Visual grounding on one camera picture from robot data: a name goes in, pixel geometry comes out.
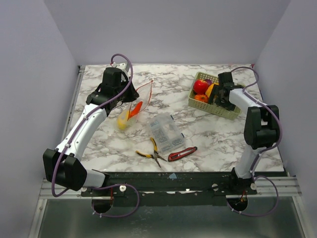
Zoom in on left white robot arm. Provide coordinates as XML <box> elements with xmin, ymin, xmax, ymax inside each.
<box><xmin>43</xmin><ymin>67</ymin><xmax>139</xmax><ymax>196</ymax></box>

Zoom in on clear plastic parts box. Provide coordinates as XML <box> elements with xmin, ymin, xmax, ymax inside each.
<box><xmin>146</xmin><ymin>113</ymin><xmax>185</xmax><ymax>153</ymax></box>

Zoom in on yellow handled pliers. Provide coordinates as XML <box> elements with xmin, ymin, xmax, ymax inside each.
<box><xmin>135</xmin><ymin>137</ymin><xmax>167</xmax><ymax>168</ymax></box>

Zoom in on yellow toy mango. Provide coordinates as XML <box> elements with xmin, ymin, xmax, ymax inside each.
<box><xmin>116</xmin><ymin>110</ymin><xmax>132</xmax><ymax>131</ymax></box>

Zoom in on clear zip top bag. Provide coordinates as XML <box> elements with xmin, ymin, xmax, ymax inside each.
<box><xmin>123</xmin><ymin>80</ymin><xmax>153</xmax><ymax>128</ymax></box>

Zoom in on red black utility knife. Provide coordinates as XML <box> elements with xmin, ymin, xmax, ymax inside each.
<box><xmin>168</xmin><ymin>146</ymin><xmax>198</xmax><ymax>162</ymax></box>

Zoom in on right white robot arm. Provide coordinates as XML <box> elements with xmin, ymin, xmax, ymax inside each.
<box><xmin>210</xmin><ymin>72</ymin><xmax>282</xmax><ymax>194</ymax></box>

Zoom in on purple toy onion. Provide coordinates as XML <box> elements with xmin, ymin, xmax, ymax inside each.
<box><xmin>206</xmin><ymin>79</ymin><xmax>213</xmax><ymax>85</ymax></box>

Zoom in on red toy chili pepper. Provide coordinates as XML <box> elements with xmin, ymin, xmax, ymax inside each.
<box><xmin>128</xmin><ymin>102</ymin><xmax>143</xmax><ymax>119</ymax></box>

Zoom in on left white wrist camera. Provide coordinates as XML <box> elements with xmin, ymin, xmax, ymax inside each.
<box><xmin>110</xmin><ymin>62</ymin><xmax>130</xmax><ymax>74</ymax></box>

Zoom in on red toy apple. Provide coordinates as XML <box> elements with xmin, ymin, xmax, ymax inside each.
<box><xmin>193</xmin><ymin>79</ymin><xmax>209</xmax><ymax>94</ymax></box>

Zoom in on yellow toy bell pepper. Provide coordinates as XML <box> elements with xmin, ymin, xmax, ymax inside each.
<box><xmin>205</xmin><ymin>83</ymin><xmax>218</xmax><ymax>97</ymax></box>

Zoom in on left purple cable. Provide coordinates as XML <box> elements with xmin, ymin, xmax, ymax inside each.
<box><xmin>51</xmin><ymin>53</ymin><xmax>140</xmax><ymax>218</ymax></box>

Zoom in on orange toy pumpkin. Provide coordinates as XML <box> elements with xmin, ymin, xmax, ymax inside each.
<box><xmin>194</xmin><ymin>94</ymin><xmax>209</xmax><ymax>103</ymax></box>

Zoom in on beige perforated plastic basket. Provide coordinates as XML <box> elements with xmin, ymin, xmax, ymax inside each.
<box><xmin>188</xmin><ymin>72</ymin><xmax>242</xmax><ymax>120</ymax></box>

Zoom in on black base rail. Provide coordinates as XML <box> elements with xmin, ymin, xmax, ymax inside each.
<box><xmin>81</xmin><ymin>172</ymin><xmax>257</xmax><ymax>207</ymax></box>

